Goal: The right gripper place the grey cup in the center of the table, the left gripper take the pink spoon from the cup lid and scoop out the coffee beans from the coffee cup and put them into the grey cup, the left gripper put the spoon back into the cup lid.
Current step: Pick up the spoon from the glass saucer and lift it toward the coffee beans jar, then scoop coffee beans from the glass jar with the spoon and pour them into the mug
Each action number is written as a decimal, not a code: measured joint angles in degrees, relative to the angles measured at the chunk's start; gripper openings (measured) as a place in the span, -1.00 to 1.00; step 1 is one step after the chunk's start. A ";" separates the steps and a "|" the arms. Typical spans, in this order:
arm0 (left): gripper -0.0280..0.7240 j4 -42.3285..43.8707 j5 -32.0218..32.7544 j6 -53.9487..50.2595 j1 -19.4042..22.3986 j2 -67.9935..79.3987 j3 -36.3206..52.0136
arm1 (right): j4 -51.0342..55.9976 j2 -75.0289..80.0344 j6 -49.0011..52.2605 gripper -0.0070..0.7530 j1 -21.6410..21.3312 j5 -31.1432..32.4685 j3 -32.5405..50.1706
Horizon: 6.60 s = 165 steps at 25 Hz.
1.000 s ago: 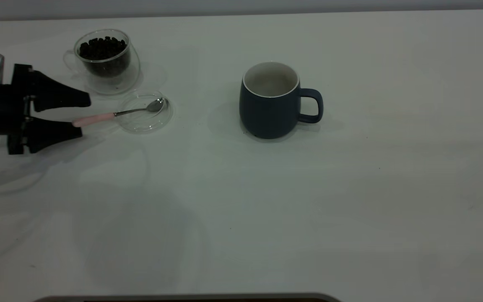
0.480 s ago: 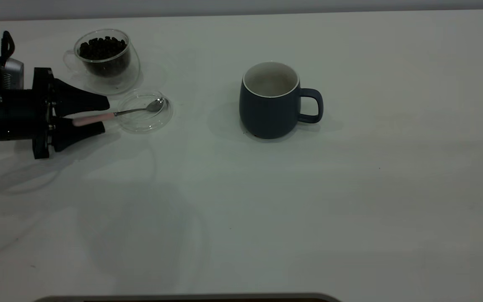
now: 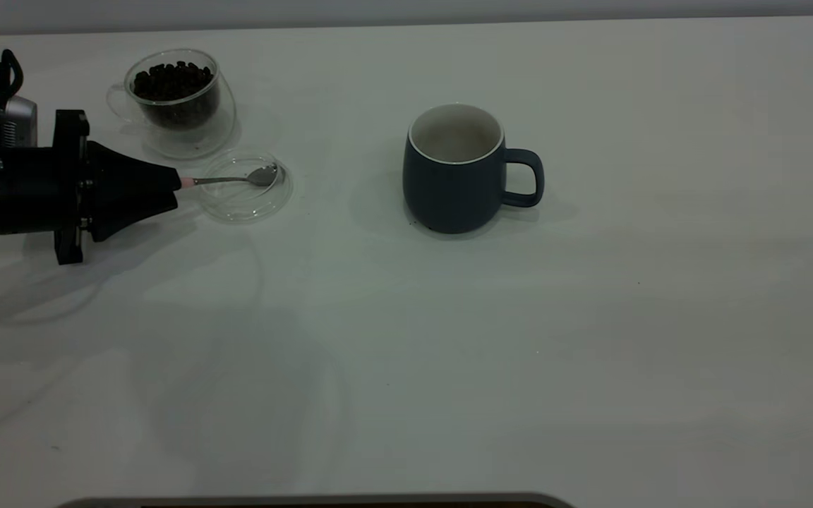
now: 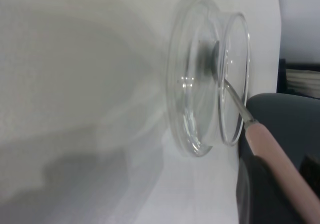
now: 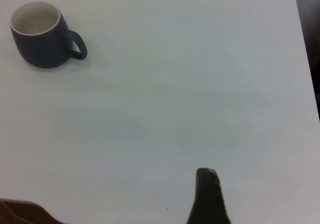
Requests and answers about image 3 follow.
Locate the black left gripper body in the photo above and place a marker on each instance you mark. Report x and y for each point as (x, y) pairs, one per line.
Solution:
(25, 194)

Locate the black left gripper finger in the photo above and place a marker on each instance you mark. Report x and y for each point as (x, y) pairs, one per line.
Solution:
(128, 169)
(124, 208)

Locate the dark blue-grey ceramic mug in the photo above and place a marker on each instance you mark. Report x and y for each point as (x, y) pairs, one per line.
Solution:
(449, 194)

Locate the dark coffee beans heap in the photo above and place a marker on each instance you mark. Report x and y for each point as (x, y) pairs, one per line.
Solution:
(170, 81)

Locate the clear round glass lid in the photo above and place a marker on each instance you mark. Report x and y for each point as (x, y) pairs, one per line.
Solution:
(244, 206)

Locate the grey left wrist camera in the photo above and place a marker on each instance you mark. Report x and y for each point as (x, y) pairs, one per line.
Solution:
(11, 123)

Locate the clear double-wall glass cup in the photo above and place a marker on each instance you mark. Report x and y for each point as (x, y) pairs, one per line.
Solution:
(198, 137)

